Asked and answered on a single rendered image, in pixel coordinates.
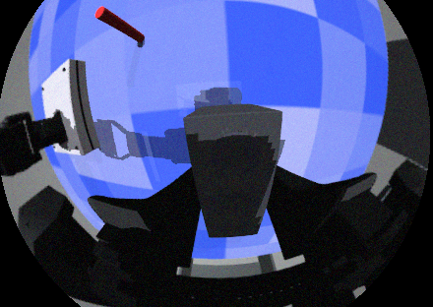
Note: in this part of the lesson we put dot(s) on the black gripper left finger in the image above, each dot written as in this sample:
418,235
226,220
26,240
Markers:
170,217

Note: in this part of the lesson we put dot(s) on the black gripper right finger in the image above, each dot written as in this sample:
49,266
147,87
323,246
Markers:
298,207

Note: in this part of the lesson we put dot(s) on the dark red peg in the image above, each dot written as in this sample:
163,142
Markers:
114,21

